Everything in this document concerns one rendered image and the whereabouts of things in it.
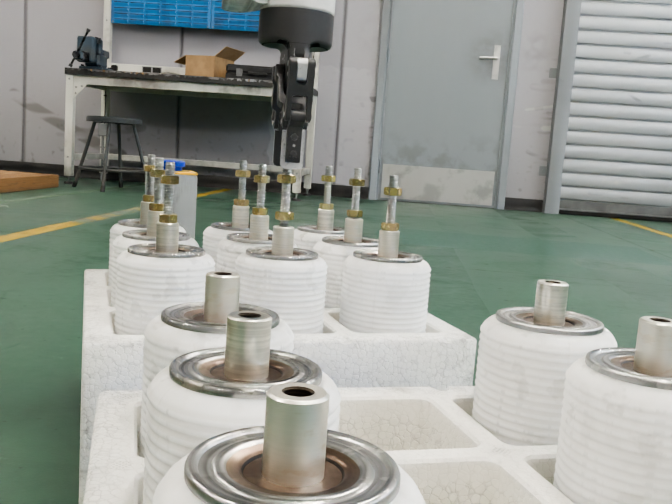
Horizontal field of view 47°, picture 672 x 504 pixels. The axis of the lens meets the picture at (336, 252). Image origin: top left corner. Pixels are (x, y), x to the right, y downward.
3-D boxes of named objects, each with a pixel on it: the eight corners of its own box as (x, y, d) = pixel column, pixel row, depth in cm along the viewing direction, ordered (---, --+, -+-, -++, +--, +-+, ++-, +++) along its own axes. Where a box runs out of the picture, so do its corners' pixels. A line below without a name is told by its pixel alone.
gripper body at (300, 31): (342, 3, 74) (334, 103, 76) (327, 17, 83) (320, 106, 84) (264, -6, 73) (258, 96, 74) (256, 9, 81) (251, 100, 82)
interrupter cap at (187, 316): (162, 338, 45) (163, 326, 45) (158, 310, 53) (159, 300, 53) (289, 339, 47) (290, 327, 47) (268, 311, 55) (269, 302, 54)
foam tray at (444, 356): (78, 534, 71) (83, 342, 68) (81, 396, 107) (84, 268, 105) (462, 502, 83) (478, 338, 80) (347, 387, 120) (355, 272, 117)
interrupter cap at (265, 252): (247, 262, 76) (248, 255, 76) (243, 251, 84) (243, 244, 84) (323, 265, 78) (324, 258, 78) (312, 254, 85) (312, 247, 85)
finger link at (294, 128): (287, 109, 76) (283, 161, 76) (291, 108, 73) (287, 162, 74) (302, 111, 76) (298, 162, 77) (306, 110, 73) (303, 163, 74)
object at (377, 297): (435, 425, 85) (450, 263, 83) (364, 438, 80) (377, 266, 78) (383, 399, 93) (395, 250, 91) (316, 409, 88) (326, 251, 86)
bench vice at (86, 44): (90, 73, 528) (91, 36, 525) (114, 74, 527) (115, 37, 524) (64, 66, 487) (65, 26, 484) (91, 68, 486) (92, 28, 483)
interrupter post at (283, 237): (271, 259, 79) (273, 227, 79) (269, 255, 82) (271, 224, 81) (294, 260, 80) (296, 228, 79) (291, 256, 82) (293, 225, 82)
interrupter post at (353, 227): (344, 243, 97) (346, 217, 96) (363, 245, 96) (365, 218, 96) (340, 245, 95) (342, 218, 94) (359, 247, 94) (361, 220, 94)
